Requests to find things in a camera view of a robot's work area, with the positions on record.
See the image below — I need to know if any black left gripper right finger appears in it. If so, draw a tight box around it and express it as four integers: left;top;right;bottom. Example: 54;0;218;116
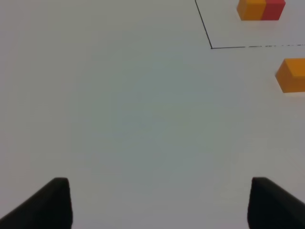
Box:
247;177;305;229

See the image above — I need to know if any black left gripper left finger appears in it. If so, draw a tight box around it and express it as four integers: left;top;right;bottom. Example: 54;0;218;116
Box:
0;177;73;229

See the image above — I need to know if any template orange cube block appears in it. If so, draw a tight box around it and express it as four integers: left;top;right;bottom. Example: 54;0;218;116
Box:
236;0;266;21

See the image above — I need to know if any template red cube block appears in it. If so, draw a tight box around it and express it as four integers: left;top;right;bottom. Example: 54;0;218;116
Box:
261;0;286;21

